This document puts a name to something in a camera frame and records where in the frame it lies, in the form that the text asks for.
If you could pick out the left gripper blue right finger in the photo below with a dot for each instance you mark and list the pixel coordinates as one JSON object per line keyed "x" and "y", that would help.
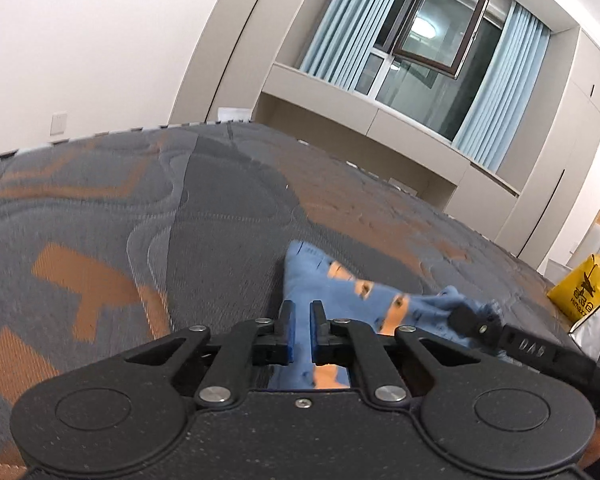
{"x": 355, "y": 346}

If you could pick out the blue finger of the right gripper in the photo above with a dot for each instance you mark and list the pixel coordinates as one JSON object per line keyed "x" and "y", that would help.
{"x": 484, "y": 326}

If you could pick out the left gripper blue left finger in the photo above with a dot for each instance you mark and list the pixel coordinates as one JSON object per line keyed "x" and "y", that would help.
{"x": 237, "y": 355}

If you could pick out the blue pants with orange trucks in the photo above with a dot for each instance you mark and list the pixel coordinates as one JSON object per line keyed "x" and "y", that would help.
{"x": 311, "y": 274}

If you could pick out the person's right hand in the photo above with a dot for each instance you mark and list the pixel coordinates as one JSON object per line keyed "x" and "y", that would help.
{"x": 592, "y": 452}

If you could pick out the white printed shopping bag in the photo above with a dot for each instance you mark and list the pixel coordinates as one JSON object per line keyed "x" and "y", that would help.
{"x": 586, "y": 334}

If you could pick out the yellow shopping bag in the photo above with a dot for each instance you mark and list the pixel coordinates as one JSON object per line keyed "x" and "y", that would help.
{"x": 578, "y": 294}

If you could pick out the light blue right curtain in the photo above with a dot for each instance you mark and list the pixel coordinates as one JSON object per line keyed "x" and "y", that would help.
{"x": 495, "y": 114}

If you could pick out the light blue curtain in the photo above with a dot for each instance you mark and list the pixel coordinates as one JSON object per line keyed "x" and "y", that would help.
{"x": 495, "y": 114}
{"x": 343, "y": 40}

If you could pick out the grey orange quilted mattress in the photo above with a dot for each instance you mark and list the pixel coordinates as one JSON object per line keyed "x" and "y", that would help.
{"x": 122, "y": 255}

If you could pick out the beige window bench cabinet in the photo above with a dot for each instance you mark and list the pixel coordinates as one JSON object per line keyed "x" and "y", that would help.
{"x": 388, "y": 144}

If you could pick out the beige left wardrobe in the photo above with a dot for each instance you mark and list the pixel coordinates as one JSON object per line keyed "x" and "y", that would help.
{"x": 233, "y": 56}

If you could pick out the beige wardrobe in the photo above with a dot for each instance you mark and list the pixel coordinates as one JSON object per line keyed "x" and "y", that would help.
{"x": 233, "y": 56}
{"x": 554, "y": 145}

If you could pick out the beige right wardrobe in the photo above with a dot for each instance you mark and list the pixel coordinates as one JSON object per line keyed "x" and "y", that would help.
{"x": 554, "y": 145}

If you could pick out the light blue left curtain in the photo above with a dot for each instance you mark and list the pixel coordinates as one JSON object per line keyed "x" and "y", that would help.
{"x": 343, "y": 40}

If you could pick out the window with dark frame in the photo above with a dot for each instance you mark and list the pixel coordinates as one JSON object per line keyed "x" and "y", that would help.
{"x": 429, "y": 60}

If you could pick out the white wall socket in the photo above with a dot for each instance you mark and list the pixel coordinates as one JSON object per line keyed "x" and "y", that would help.
{"x": 58, "y": 124}

